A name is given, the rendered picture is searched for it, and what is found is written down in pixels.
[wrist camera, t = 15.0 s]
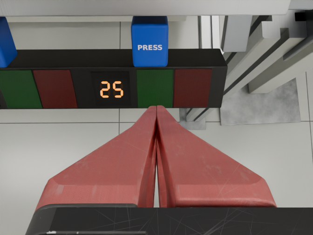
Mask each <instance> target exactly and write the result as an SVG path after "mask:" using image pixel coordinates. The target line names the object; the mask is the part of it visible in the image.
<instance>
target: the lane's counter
mask: <svg viewBox="0 0 313 235"><path fill-rule="evenodd" d="M90 73H91V79H92V84H93V91H94V96H95V104H96V106H127V105H131V95H130V81H129V71H122V72H90Z"/></svg>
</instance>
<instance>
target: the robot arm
mask: <svg viewBox="0 0 313 235"><path fill-rule="evenodd" d="M156 167H157V181H158V197H159V207H154V197H155V182H156ZM25 235H313V207H277V205H276V203H275V201H274V198H273V196H272V193H271V191H270V188H269V186H268V184H267V182H266V180H265V179H264V178H262V177H261V176H259V175H258V174H256V173H255V172H253V171H252V170H250V169H248V168H247V167H245V166H244V165H242V164H240V163H239V162H237V161H236V160H234V159H232V158H231V157H229V156H228V155H226V154H225V153H223V152H221V151H220V150H218V149H217V148H215V147H213V146H212V145H210V144H209V143H207V142H206V141H204V140H202V139H201V138H199V137H198V136H196V135H195V134H193V133H192V132H190V131H188V130H187V129H185V128H183V127H182V126H181V125H180V124H179V123H178V122H177V121H176V120H175V119H174V117H173V116H172V115H171V114H170V113H169V112H168V111H167V110H166V108H165V107H164V106H162V105H157V106H150V107H149V108H148V109H147V110H146V111H145V112H144V113H143V114H142V115H141V116H140V118H139V119H138V120H137V121H136V122H135V123H134V124H133V125H132V126H131V127H130V128H129V129H127V130H125V131H124V132H122V133H121V134H119V135H118V136H116V137H114V138H113V139H111V140H110V141H108V142H107V143H105V144H103V145H102V146H100V147H99V148H97V149H96V150H94V151H92V152H91V153H89V154H88V155H86V156H85V157H83V158H82V159H80V160H78V161H77V162H75V163H74V164H72V165H71V166H69V167H67V168H66V169H64V170H63V171H61V172H60V173H58V174H56V175H55V176H53V177H52V178H50V179H49V180H48V182H47V184H46V185H45V187H44V189H43V192H42V194H41V197H40V199H39V202H38V204H37V207H36V209H35V212H34V214H33V217H32V219H31V221H30V224H29V226H28V228H27V231H26V233H25Z"/></svg>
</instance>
